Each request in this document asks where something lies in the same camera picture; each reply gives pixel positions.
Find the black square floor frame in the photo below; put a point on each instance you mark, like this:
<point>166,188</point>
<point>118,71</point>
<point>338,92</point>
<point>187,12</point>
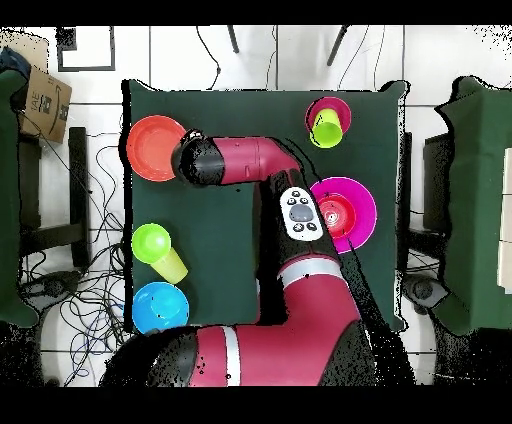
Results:
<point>86,68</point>

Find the green cloth side table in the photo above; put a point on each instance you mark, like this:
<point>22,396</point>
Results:
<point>476,200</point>
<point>8,200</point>

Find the dark green tablecloth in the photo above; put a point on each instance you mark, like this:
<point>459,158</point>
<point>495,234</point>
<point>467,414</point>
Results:
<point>220,240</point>

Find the yellow cup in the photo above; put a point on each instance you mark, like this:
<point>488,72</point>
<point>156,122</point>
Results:
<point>172,268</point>

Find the black chair frame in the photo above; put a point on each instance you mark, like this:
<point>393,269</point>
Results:
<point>78,180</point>

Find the blue bowl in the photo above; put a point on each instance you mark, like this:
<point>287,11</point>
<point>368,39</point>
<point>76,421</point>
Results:
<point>160,308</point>

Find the large magenta bowl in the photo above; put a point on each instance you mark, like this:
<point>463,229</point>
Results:
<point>366,216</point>

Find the small orange bowl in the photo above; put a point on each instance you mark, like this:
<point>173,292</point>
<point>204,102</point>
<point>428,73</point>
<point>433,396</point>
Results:
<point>340,216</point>

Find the white box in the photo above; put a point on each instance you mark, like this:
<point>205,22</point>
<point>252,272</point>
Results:
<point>506,220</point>

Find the cardboard box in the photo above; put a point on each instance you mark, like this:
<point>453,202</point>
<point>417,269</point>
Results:
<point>46,104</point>

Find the lime green cup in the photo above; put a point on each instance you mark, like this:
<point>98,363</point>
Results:
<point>326,132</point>

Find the dark grey pedestal leg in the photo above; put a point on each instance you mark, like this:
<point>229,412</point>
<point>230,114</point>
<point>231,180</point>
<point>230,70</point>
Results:
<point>52,282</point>
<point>424,288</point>

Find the large orange bowl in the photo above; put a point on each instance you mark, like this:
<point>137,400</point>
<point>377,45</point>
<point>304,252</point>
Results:
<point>152,148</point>

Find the black tripod leg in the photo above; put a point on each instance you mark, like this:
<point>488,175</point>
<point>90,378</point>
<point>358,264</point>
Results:
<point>337,46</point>
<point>233,40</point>

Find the blue object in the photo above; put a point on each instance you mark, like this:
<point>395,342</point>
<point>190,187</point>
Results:
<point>14,62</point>

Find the small crimson pink bowl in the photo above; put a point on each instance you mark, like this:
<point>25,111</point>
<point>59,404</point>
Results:
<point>346,112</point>

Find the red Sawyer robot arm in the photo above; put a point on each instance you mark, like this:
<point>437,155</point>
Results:
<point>312,320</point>

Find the small green bowl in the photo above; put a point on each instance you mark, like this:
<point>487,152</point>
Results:
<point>151,243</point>

